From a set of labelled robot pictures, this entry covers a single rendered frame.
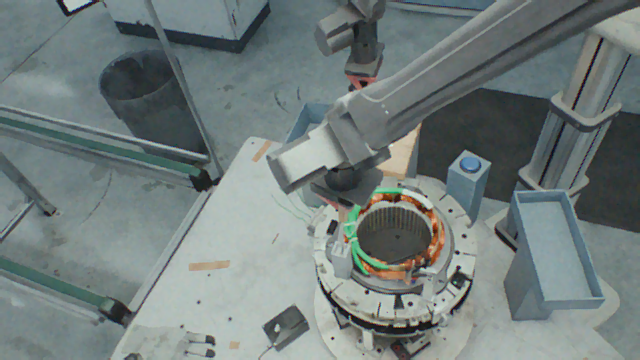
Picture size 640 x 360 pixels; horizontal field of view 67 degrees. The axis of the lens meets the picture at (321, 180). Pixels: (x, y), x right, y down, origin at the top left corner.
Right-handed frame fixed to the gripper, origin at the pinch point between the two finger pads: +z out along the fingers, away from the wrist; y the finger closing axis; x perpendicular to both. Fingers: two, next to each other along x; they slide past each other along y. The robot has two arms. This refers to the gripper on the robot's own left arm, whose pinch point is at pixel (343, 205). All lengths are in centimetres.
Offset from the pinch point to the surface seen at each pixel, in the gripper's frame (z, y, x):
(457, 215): 20.4, 15.6, 19.2
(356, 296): 20.3, 5.7, -5.7
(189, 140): 128, -124, 60
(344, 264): 14.4, 1.9, -3.3
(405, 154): 25.5, -1.0, 31.8
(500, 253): 51, 28, 33
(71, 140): 66, -116, 11
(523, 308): 43, 37, 17
